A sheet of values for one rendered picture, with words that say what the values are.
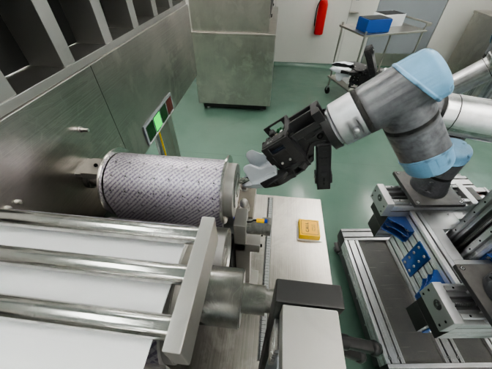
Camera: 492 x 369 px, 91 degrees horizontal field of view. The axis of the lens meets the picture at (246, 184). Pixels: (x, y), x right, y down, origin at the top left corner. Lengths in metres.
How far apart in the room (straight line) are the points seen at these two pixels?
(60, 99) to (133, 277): 0.45
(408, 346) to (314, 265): 0.91
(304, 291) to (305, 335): 0.03
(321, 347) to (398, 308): 1.52
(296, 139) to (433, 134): 0.20
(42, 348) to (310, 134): 0.40
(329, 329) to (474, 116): 0.49
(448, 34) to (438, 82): 5.27
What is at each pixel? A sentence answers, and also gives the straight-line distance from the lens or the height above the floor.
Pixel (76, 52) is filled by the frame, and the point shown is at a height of 1.46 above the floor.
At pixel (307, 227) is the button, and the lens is 0.88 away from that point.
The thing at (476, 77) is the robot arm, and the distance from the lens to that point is 1.15.
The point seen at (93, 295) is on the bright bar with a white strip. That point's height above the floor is 1.44.
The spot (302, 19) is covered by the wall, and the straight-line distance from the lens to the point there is 4.95.
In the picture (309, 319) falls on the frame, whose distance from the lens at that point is 0.20.
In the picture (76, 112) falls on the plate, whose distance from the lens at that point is 0.62.
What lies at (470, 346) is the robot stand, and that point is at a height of 0.21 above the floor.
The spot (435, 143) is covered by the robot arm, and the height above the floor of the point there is 1.41.
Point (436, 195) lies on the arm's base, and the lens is 1.36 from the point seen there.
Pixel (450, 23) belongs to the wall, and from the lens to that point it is 5.63.
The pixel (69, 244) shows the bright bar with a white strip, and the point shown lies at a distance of 0.27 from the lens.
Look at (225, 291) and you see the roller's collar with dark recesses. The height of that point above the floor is 1.37.
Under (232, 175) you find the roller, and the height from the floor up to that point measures 1.31.
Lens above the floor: 1.63
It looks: 45 degrees down
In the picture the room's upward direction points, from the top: straight up
